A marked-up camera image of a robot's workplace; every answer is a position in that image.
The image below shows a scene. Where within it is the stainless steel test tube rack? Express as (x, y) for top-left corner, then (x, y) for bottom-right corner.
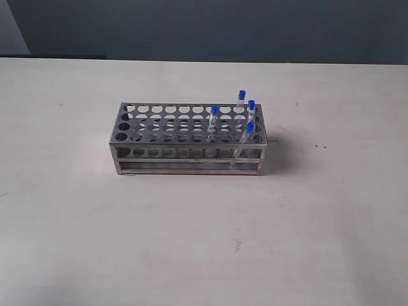
(109, 102), (268, 175)

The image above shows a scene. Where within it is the blue-capped tube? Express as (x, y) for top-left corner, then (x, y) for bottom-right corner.
(207, 105), (219, 143)
(235, 89), (246, 122)
(234, 122), (255, 158)

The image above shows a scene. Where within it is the blue-capped tube edge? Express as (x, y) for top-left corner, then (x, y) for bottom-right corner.
(247, 99), (256, 124)

